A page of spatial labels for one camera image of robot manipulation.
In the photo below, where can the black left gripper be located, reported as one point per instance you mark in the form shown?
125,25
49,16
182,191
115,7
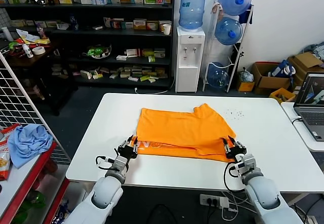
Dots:
126,153

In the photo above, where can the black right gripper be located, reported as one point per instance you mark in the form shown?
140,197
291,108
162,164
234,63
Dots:
235,152

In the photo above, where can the orange t-shirt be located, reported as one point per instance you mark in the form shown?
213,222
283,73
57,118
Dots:
177,128

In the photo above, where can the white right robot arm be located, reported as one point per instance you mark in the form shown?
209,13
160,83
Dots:
263,193

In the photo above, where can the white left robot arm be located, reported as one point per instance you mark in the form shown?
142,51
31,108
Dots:
106,191

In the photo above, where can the striped clothes pile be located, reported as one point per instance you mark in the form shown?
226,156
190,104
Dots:
315,49

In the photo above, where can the large white table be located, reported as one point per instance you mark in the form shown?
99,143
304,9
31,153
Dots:
265,133

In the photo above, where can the white power strip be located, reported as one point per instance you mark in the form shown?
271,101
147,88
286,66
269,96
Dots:
210,200

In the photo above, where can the white charger adapter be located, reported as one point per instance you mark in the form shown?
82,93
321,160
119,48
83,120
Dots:
224,203

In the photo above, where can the small yellow box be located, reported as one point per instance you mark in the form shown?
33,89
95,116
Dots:
246,86

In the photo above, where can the long white box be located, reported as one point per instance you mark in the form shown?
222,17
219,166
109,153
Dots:
133,79

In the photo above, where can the white metal jug rack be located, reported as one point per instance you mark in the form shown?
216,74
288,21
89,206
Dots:
230,80

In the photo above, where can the blue water jug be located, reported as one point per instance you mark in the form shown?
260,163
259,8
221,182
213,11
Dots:
234,0
227,32
192,9
217,77

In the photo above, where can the yellow plastic crate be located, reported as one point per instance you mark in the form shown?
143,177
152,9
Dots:
277,93

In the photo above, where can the grey plastic bag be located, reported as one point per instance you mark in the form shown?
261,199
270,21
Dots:
246,77

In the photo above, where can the open cardboard box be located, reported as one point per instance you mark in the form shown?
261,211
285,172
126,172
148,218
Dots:
268,82

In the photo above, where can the small white side table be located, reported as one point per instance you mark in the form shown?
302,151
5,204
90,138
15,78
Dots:
303,138

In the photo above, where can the white water dispenser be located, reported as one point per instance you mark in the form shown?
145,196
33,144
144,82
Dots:
187,77

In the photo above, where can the white box yellow edge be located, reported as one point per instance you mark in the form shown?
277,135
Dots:
86,74

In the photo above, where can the small green box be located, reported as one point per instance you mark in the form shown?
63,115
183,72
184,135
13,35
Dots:
151,59

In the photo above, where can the flat white box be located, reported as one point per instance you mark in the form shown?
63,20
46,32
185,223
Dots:
122,57

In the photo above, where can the grey laptop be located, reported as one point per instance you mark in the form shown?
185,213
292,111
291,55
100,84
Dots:
312,117

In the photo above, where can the black clamp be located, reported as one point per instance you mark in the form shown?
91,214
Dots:
241,55

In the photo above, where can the white box red stripe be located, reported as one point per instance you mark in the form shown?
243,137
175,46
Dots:
133,53

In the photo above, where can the green yellow medicine box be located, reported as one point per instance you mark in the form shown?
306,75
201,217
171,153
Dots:
148,52

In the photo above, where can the stacked green white boxes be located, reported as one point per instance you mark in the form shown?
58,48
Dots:
159,53

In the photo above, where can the green fruit bowl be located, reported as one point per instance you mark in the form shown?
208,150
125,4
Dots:
97,52

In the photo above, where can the blue patterned bag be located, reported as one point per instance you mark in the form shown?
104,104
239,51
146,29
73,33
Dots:
60,211

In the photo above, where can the black shelving unit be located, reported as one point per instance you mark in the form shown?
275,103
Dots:
119,44

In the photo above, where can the crumpled light blue cloth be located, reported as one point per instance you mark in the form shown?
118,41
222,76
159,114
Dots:
27,143

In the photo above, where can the green plastic bottle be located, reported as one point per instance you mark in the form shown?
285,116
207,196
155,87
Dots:
35,200

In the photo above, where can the closed brown cardboard box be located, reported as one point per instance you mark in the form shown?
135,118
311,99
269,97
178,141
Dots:
306,59

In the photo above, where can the white paper cup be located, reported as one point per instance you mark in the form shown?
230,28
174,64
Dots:
166,29

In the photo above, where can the red white medicine box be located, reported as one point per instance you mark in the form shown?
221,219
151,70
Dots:
152,26

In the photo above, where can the orange yellow medicine box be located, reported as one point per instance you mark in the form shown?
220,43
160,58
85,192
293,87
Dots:
140,24

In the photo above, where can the red orange medicine box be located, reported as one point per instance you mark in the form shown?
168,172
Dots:
116,24

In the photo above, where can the red and white cart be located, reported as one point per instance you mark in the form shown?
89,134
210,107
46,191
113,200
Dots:
17,183

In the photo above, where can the red white snack bag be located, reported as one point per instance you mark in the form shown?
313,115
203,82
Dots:
10,131

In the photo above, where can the tall white red box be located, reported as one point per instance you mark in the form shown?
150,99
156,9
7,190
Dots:
107,23

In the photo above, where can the orange chips bag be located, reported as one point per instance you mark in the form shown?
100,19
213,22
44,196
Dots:
4,163

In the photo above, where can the dark wooden table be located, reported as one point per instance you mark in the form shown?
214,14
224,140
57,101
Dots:
30,62

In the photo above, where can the dark blue bottle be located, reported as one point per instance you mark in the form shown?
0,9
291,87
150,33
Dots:
74,24

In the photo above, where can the beige tape roll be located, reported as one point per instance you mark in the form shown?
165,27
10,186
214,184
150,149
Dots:
35,50

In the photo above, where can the beige hanging pump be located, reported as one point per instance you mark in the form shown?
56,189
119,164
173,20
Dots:
217,9

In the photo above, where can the small white bottle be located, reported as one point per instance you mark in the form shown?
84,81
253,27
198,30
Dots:
29,52

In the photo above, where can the purple snack bottle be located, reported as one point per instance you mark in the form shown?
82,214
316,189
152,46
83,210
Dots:
41,33

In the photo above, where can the yellow white paper pile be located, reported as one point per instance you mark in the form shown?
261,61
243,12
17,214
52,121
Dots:
30,38

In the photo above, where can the blue white medicine box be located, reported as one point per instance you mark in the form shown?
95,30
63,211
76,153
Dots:
99,0

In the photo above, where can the plain white medicine box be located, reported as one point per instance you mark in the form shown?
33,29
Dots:
86,0

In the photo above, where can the white cylinder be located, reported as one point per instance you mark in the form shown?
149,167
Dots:
6,35

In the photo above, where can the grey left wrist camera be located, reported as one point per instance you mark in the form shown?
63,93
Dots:
119,163

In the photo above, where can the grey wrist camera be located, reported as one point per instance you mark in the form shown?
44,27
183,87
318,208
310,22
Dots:
246,162
119,163

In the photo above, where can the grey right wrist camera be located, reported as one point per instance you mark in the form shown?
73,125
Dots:
246,162

